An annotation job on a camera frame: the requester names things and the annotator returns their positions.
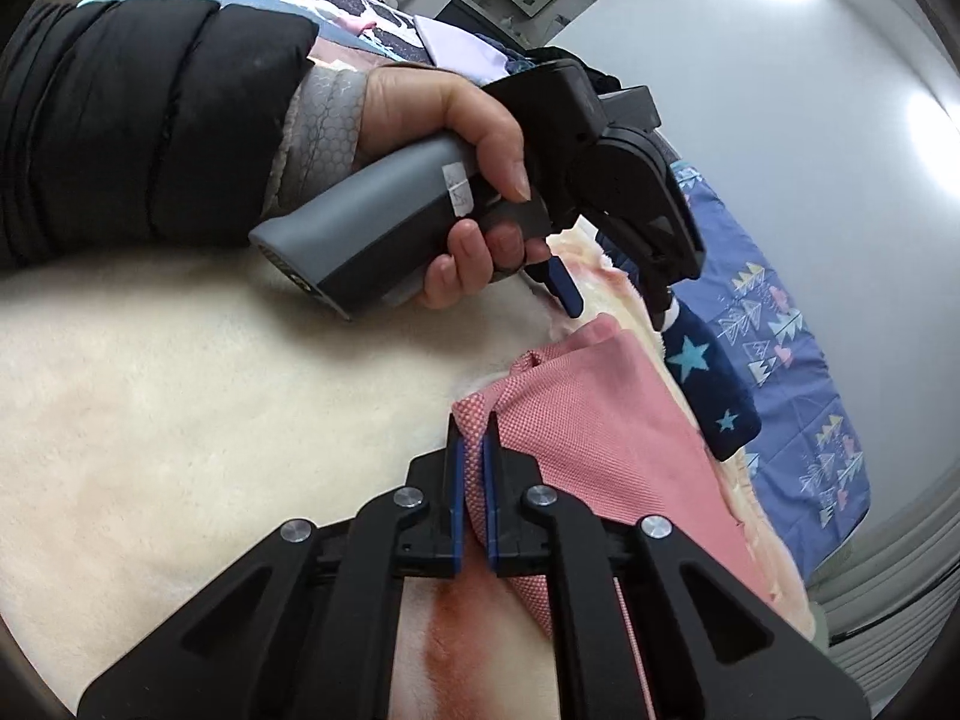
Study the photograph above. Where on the dark blue fleece blanket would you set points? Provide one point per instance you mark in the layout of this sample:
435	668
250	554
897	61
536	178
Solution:
499	46

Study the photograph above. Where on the grey pleated curtain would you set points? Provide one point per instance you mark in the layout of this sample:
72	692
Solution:
877	562

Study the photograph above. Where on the person's left hand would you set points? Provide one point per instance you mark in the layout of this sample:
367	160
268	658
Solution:
435	105

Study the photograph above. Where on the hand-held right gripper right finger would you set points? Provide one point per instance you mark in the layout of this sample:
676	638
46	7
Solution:
491	495

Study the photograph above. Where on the cream plush blanket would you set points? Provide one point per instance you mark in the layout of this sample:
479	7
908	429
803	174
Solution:
187	390

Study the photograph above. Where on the lavender cloth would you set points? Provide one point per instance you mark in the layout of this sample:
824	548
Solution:
457	45

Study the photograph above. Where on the navy star fleece garment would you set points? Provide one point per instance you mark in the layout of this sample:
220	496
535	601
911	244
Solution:
705	382

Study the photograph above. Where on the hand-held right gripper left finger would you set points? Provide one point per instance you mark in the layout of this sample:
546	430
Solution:
456	495

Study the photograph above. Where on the blue tree print pillow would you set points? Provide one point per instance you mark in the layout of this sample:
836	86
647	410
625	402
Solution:
787	360

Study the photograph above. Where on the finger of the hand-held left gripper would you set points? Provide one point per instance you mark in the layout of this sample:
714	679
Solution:
564	292
661	307

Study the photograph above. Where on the pink bear print sweater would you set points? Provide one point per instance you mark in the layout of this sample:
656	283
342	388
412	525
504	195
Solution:
600	427

